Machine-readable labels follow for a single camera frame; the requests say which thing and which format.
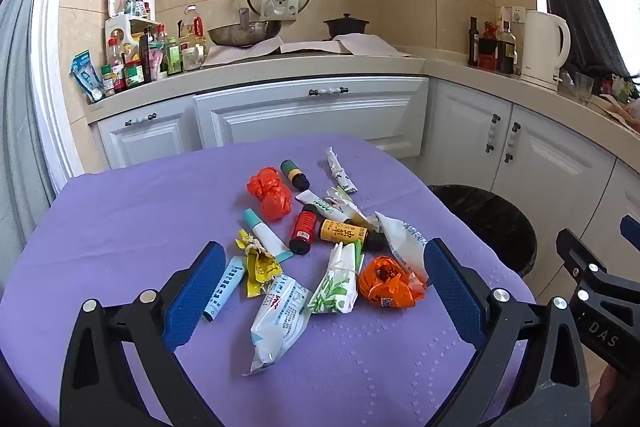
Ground narrow white cabinet door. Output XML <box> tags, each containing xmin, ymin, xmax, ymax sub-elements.
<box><xmin>432</xmin><ymin>79</ymin><xmax>513</xmax><ymax>192</ymax></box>

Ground large cooking oil bottle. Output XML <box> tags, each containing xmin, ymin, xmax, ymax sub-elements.
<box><xmin>179</xmin><ymin>5</ymin><xmax>207</xmax><ymax>72</ymax></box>

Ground green red plastic clips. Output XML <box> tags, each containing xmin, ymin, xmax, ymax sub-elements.
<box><xmin>597</xmin><ymin>69</ymin><xmax>640</xmax><ymax>108</ymax></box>

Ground cluster of condiment bottles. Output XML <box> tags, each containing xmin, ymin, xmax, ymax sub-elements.
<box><xmin>100</xmin><ymin>0</ymin><xmax>208</xmax><ymax>95</ymax></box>

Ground small white cabinet door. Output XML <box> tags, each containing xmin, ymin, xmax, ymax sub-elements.
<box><xmin>97</xmin><ymin>107</ymin><xmax>198</xmax><ymax>168</ymax></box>

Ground black trash bin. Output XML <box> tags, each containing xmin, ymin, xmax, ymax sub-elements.
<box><xmin>427</xmin><ymin>184</ymin><xmax>538</xmax><ymax>278</ymax></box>

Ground white condiment rack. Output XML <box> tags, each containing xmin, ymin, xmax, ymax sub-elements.
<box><xmin>104</xmin><ymin>14</ymin><xmax>163</xmax><ymax>52</ymax></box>

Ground green white packet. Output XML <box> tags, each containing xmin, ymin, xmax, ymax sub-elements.
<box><xmin>306</xmin><ymin>242</ymin><xmax>363</xmax><ymax>315</ymax></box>

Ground red bottle black cap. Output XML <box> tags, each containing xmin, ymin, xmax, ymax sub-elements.
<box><xmin>289</xmin><ymin>209</ymin><xmax>319</xmax><ymax>255</ymax></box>

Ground dark soy sauce bottle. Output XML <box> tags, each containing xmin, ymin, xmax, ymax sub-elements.
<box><xmin>496</xmin><ymin>21</ymin><xmax>517</xmax><ymax>75</ymax></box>

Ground dark bottle yellow label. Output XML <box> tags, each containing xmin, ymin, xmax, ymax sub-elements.
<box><xmin>319</xmin><ymin>219</ymin><xmax>388</xmax><ymax>253</ymax></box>

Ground clear glass cup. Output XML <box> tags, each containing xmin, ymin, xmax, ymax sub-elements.
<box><xmin>574</xmin><ymin>72</ymin><xmax>595</xmax><ymax>105</ymax></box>

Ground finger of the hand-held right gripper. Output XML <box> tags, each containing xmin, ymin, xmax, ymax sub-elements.
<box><xmin>620</xmin><ymin>214</ymin><xmax>640</xmax><ymax>253</ymax></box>
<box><xmin>556</xmin><ymin>228</ymin><xmax>640</xmax><ymax>308</ymax></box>

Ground wide white cabinet drawer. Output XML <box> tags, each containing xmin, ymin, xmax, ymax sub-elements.
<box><xmin>194</xmin><ymin>77</ymin><xmax>430</xmax><ymax>158</ymax></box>

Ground brown paper bag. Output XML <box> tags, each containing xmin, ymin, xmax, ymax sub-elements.
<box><xmin>595</xmin><ymin>94</ymin><xmax>640</xmax><ymax>132</ymax></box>

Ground small green black bottle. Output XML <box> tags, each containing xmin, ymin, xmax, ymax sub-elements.
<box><xmin>280</xmin><ymin>159</ymin><xmax>309</xmax><ymax>192</ymax></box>

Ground white cloth on stove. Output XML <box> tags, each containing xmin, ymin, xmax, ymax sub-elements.
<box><xmin>202</xmin><ymin>33</ymin><xmax>413</xmax><ymax>68</ymax></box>

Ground white green torn wrapper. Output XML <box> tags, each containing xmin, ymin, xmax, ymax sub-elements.
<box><xmin>326</xmin><ymin>147</ymin><xmax>360</xmax><ymax>194</ymax></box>

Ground large white printed packet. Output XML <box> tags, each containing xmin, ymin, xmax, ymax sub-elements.
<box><xmin>242</xmin><ymin>276</ymin><xmax>312</xmax><ymax>377</ymax></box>

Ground dark olive oil bottle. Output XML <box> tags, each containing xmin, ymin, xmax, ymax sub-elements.
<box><xmin>467</xmin><ymin>17</ymin><xmax>480</xmax><ymax>68</ymax></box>

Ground teal white tube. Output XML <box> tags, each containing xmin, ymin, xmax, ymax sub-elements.
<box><xmin>243</xmin><ymin>208</ymin><xmax>293</xmax><ymax>263</ymax></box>

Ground yellow wrapper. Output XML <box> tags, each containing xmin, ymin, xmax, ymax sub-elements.
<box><xmin>236</xmin><ymin>229</ymin><xmax>283</xmax><ymax>299</ymax></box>

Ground white electric kettle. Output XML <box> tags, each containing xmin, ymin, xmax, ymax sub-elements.
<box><xmin>520</xmin><ymin>10</ymin><xmax>572</xmax><ymax>94</ymax></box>

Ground steel wok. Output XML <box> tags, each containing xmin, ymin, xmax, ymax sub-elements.
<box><xmin>207</xmin><ymin>8</ymin><xmax>282</xmax><ymax>48</ymax></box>

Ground white plastic packet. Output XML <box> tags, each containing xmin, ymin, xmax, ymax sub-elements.
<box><xmin>375</xmin><ymin>212</ymin><xmax>431</xmax><ymax>283</ymax></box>

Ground person's right hand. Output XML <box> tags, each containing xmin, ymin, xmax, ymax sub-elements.
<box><xmin>597</xmin><ymin>364</ymin><xmax>626</xmax><ymax>413</ymax></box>

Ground purple tablecloth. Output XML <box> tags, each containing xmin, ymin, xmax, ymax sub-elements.
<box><xmin>0</xmin><ymin>132</ymin><xmax>538</xmax><ymax>427</ymax></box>

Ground white green tube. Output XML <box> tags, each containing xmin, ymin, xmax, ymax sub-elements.
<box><xmin>302</xmin><ymin>203</ymin><xmax>353</xmax><ymax>225</ymax></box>

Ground white door frame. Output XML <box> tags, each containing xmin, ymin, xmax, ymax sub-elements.
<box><xmin>30</xmin><ymin>0</ymin><xmax>88</xmax><ymax>180</ymax></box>

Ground black lidded pot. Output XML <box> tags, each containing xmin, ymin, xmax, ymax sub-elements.
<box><xmin>323</xmin><ymin>13</ymin><xmax>371</xmax><ymax>42</ymax></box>

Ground blue white seasoning packet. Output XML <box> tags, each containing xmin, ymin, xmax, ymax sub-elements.
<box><xmin>70</xmin><ymin>51</ymin><xmax>105</xmax><ymax>102</ymax></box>

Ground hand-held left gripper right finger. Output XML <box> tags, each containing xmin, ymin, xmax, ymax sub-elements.
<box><xmin>422</xmin><ymin>237</ymin><xmax>592</xmax><ymax>427</ymax></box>

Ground white lid holder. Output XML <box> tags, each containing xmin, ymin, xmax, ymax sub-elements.
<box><xmin>261</xmin><ymin>0</ymin><xmax>299</xmax><ymax>18</ymax></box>

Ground orange plastic bag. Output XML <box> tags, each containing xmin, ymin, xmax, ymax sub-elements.
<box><xmin>246</xmin><ymin>167</ymin><xmax>293</xmax><ymax>221</ymax></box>
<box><xmin>358</xmin><ymin>255</ymin><xmax>428</xmax><ymax>309</ymax></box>

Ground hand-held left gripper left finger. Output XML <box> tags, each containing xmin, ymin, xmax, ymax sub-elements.
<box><xmin>60</xmin><ymin>241</ymin><xmax>227</xmax><ymax>427</ymax></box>

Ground red sauce jar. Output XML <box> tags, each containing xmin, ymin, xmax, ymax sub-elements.
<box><xmin>478</xmin><ymin>22</ymin><xmax>498</xmax><ymax>70</ymax></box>

